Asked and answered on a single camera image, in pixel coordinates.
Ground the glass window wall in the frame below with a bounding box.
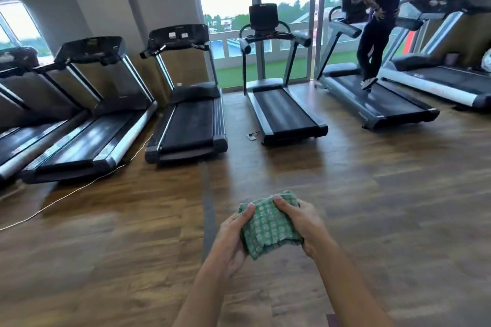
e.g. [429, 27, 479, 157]
[192, 0, 438, 90]

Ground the person's left forearm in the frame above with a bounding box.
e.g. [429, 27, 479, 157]
[172, 262, 247, 327]

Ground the person's left hand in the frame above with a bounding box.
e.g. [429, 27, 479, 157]
[206, 202, 258, 278]

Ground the green checkered cleaning cloth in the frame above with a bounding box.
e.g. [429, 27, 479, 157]
[236, 190, 304, 260]

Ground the white floor cable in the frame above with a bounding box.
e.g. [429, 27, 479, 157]
[0, 135, 154, 232]

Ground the person's right hand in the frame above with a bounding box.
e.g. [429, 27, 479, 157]
[272, 194, 334, 261]

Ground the person's right forearm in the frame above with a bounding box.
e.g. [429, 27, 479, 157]
[310, 242, 396, 327]

